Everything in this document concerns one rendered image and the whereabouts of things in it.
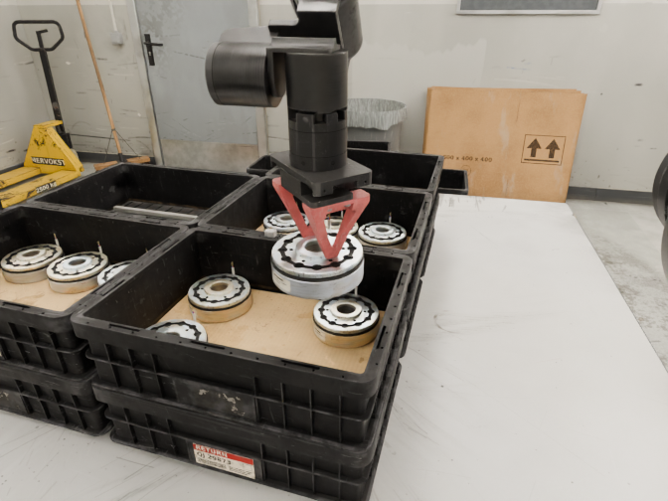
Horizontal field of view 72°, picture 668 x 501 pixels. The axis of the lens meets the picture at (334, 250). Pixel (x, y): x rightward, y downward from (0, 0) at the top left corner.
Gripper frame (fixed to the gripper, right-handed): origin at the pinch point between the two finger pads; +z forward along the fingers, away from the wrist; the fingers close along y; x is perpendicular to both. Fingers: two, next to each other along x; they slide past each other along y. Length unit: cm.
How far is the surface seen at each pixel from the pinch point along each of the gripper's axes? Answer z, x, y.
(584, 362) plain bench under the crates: 36, 50, 8
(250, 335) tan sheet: 22.2, -4.4, -14.9
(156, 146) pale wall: 97, 48, -387
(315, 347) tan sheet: 22.1, 2.8, -7.2
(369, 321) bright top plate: 19.0, 10.8, -5.0
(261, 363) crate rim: 11.7, -9.0, 2.4
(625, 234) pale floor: 114, 274, -90
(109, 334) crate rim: 12.4, -22.8, -12.6
